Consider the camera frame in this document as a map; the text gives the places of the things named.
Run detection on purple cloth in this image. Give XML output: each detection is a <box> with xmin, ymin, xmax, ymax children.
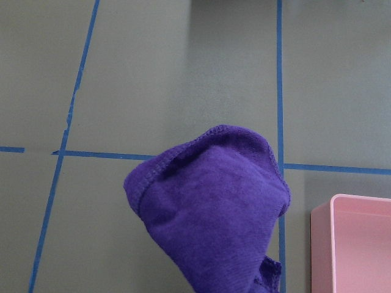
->
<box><xmin>123</xmin><ymin>125</ymin><xmax>290</xmax><ymax>292</ymax></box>

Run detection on pink plastic bin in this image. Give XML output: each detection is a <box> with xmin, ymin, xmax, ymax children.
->
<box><xmin>310</xmin><ymin>194</ymin><xmax>390</xmax><ymax>292</ymax></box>

